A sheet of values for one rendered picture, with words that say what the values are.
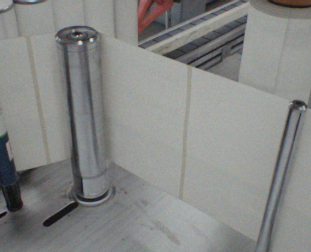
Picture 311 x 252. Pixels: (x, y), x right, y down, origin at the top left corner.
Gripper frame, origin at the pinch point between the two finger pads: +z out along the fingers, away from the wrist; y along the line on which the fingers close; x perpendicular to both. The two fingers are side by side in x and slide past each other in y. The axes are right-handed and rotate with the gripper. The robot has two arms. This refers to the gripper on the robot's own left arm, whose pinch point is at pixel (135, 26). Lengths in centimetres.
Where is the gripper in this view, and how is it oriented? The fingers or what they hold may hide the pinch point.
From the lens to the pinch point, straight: 72.7
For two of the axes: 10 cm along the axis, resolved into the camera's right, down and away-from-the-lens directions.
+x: 5.1, 1.8, 8.4
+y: 7.5, 3.9, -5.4
